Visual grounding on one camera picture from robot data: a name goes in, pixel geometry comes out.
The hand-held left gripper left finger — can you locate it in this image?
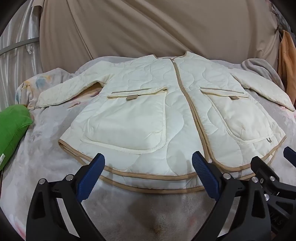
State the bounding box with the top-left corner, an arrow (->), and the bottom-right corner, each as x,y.
26,153 -> 107,241

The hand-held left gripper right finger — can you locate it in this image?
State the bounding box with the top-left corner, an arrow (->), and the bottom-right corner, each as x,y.
191,151 -> 271,241

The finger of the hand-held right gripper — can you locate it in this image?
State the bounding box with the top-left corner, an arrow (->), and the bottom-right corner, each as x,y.
283,146 -> 296,163
249,156 -> 296,202

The cream quilted jacket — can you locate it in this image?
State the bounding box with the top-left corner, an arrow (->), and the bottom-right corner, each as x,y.
35,51 -> 295,194

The grey floral blanket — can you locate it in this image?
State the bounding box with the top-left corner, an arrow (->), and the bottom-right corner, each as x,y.
0,58 -> 296,241

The green pillow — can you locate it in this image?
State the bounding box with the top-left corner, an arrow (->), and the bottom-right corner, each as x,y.
0,105 -> 34,171

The orange hanging cloth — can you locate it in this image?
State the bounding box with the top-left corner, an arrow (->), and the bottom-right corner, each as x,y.
277,30 -> 296,93

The silver shiny curtain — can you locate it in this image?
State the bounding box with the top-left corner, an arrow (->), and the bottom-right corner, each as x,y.
0,3 -> 45,98

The metal rod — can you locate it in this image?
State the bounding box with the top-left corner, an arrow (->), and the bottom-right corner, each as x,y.
0,38 -> 39,55

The beige hanging sheet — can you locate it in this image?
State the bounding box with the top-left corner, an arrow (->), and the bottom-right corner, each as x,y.
39,0 -> 287,69

